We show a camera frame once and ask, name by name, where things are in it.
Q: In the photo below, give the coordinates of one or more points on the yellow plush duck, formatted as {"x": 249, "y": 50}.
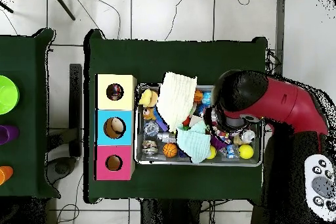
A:
{"x": 147, "y": 98}

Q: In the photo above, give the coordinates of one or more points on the grey rounded stand base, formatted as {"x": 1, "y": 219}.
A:
{"x": 61, "y": 167}

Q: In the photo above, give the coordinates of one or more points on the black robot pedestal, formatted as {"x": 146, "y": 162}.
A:
{"x": 170, "y": 213}

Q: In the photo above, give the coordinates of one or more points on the orange cup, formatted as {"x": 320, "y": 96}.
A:
{"x": 5, "y": 175}

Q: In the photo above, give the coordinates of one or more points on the globe print ball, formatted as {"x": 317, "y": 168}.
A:
{"x": 206, "y": 98}

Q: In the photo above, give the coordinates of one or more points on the cream waffle cloth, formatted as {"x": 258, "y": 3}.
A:
{"x": 176, "y": 100}

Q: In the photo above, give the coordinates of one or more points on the black upright panel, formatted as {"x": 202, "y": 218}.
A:
{"x": 75, "y": 103}

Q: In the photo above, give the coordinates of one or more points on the lime green bowl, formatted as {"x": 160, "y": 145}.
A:
{"x": 8, "y": 95}

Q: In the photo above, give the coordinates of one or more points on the white baseball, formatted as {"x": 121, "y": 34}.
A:
{"x": 248, "y": 136}

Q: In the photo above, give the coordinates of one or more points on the black tripod leg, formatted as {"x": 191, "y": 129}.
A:
{"x": 6, "y": 7}
{"x": 63, "y": 4}

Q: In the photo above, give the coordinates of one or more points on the purple cup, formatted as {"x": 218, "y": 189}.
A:
{"x": 8, "y": 134}

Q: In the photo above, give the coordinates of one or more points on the purple knobby ball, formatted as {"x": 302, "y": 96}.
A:
{"x": 216, "y": 142}

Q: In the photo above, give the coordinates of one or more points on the mint waffle cloth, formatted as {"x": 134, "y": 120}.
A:
{"x": 194, "y": 142}

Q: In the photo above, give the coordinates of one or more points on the wooden box with three holes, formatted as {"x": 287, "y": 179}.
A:
{"x": 105, "y": 155}

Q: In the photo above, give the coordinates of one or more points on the yellow ball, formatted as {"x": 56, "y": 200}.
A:
{"x": 212, "y": 153}
{"x": 246, "y": 151}

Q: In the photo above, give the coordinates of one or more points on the shallow mesh bin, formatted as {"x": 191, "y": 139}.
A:
{"x": 157, "y": 161}

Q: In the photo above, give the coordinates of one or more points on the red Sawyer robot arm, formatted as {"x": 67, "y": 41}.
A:
{"x": 283, "y": 103}

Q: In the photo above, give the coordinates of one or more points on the orange basketball toy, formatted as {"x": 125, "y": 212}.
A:
{"x": 170, "y": 150}

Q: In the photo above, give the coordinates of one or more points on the dark green side table cloth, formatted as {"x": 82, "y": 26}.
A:
{"x": 23, "y": 50}

